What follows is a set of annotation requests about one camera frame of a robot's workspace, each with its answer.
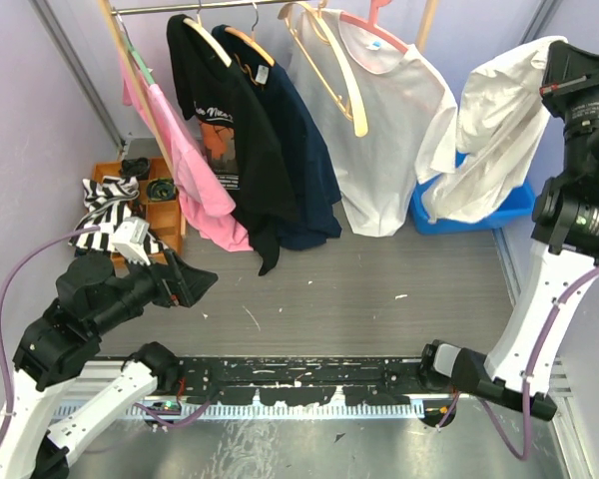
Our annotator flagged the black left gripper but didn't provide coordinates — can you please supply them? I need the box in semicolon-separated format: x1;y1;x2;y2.
91;244;219;336

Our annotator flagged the white t-shirt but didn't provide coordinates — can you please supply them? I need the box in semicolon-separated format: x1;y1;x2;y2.
422;36;567;222
317;9;457;238

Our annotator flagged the cream wooden hanger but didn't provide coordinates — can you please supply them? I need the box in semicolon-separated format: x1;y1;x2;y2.
278;1;369;138

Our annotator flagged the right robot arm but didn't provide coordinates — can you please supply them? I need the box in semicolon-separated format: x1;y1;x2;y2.
417;40;599;421

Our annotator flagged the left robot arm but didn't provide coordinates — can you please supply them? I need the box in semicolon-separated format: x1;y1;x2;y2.
0;250;218;478

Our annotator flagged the pink t-shirt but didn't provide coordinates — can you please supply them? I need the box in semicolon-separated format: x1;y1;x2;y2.
120;65;252;252

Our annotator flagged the black printed t-shirt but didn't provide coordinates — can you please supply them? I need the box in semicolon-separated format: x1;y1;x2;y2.
166;14;299;276

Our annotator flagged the white hanging t-shirt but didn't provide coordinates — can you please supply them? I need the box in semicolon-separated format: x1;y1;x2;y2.
317;9;457;238

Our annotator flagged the navy blue t-shirt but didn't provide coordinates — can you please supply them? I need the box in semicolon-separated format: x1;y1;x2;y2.
212;25;341;250

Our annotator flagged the pink plastic hanger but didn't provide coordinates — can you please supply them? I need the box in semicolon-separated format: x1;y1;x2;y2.
339;0;408;54

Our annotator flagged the green hanger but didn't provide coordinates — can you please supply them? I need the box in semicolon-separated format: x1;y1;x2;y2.
122;33;156;86

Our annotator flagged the wooden hanger under navy shirt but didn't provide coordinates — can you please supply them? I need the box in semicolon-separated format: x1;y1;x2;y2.
225;1;275;67

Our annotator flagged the wooden hanger under black shirt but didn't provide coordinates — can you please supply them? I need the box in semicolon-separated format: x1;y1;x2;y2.
184;1;232;68

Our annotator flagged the orange wooden organizer tray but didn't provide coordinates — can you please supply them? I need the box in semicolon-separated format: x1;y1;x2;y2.
90;158;186;263

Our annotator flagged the green black belt roll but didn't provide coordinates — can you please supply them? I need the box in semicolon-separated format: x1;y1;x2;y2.
146;178;177;203

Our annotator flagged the black white striped cloth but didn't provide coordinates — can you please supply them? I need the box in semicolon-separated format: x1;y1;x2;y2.
69;176;140;254

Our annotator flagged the blue plastic bin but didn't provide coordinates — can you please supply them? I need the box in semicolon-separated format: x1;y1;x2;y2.
409;178;535;236

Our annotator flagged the wooden clothes rack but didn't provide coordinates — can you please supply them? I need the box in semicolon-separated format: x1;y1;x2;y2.
96;0;440;176

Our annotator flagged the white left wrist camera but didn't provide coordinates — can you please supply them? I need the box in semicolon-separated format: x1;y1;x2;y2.
110;217;151;265

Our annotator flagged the perforated metal cable tray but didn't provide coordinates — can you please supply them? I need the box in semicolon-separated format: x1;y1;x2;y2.
52;400;425;421

